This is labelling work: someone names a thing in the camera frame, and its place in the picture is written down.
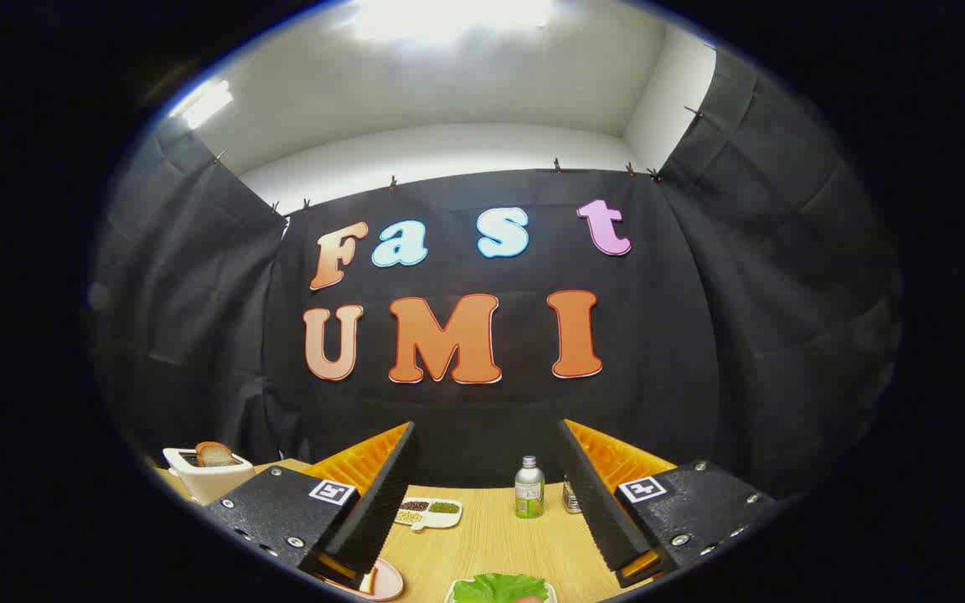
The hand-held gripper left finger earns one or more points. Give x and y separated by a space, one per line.
382 502

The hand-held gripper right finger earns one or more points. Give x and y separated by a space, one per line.
596 502

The green lettuce leaf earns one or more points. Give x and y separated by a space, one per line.
499 588

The toasted bread slice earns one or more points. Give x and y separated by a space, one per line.
214 455

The pile of yellow soybeans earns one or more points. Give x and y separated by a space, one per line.
407 517

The pile of dark red beans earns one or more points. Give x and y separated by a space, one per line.
415 506

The white divided dish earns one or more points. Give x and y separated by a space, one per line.
441 519

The pile of green beans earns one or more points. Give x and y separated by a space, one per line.
444 507

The silver bottle with green label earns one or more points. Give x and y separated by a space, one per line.
529 490

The pink plate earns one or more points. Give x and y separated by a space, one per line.
389 579

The white square plate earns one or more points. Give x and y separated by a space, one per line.
450 596

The white toaster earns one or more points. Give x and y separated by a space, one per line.
210 481

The black backdrop cloth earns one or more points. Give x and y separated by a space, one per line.
700 335

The ceiling light panel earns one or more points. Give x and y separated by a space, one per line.
449 17
202 104

